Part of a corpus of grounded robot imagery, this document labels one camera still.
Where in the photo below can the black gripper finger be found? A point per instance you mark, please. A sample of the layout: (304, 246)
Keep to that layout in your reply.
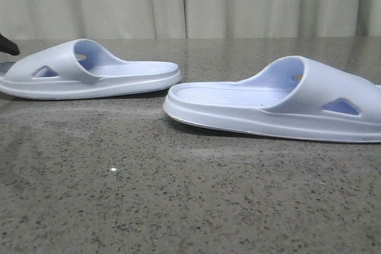
(8, 47)

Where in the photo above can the light blue slipper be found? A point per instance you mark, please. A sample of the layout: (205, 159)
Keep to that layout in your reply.
(293, 97)
(81, 69)

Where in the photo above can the pale green curtain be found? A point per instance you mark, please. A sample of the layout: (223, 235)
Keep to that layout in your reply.
(192, 19)

